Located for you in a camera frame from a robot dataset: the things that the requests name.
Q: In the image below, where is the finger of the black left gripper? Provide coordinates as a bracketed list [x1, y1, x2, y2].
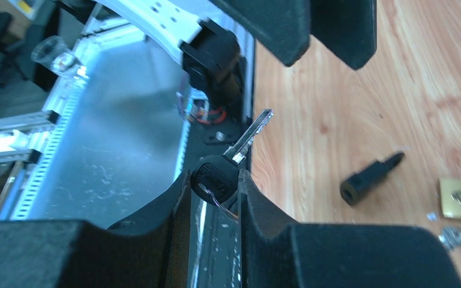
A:
[311, 0, 377, 70]
[212, 0, 311, 67]

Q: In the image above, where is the black-headed key bunch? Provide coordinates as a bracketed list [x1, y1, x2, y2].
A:
[190, 109, 274, 222]

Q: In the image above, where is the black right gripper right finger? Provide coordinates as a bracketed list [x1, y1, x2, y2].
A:
[238, 170, 461, 287]

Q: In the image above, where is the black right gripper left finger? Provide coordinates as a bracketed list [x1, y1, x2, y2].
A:
[0, 172, 191, 287]

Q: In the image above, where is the black padlock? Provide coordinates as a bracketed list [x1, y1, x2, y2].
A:
[340, 151, 405, 206]

